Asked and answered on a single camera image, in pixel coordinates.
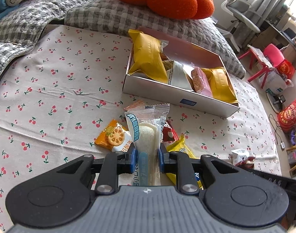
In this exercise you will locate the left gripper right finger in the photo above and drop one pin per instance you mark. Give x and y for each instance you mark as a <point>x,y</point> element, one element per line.
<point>165,163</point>

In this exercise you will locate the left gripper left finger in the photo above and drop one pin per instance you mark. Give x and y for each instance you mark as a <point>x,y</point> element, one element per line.
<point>111,167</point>

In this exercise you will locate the yellow chips snack bag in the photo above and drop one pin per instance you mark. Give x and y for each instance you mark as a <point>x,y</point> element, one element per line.
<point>183,173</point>

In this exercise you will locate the orange lotus cracker snack pack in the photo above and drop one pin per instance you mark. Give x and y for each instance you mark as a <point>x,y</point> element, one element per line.
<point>114,137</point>

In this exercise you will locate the red white snack pack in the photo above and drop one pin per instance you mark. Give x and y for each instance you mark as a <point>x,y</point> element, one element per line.
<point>169,134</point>

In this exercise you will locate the clear white sandwich snack pack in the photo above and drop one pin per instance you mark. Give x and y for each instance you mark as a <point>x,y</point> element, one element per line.
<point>145,125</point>

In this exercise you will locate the white monkey biscuit pack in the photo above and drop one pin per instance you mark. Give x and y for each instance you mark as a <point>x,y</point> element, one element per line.
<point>242,158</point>

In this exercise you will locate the orange striped snack pack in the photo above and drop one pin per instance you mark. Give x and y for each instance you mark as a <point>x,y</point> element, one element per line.
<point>134,105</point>

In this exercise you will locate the pink snack bar pack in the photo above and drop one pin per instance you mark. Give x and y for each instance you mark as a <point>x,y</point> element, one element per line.
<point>200,82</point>

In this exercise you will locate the silver white snack pack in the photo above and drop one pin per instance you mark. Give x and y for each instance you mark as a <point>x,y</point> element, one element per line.
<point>176,75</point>

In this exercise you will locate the yellow snack bag right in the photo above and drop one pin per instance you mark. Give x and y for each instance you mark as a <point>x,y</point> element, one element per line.
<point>220,84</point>

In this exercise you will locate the white cardboard box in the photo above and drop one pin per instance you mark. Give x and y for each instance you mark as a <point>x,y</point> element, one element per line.
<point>190,56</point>

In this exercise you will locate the yellow snack bag left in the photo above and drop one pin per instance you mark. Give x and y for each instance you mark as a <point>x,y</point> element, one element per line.
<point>147,58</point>

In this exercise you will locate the red gift box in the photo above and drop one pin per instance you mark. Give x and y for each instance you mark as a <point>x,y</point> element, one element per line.
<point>287,117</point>

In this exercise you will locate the red pink kids chair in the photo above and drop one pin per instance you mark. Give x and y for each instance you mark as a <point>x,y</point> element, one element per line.
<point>269,59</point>

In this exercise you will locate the grey checkered quilt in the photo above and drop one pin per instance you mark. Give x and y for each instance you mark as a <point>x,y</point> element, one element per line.
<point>21,29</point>

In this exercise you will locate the white office chair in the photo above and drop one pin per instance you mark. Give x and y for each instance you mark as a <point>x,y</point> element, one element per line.
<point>238,9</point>

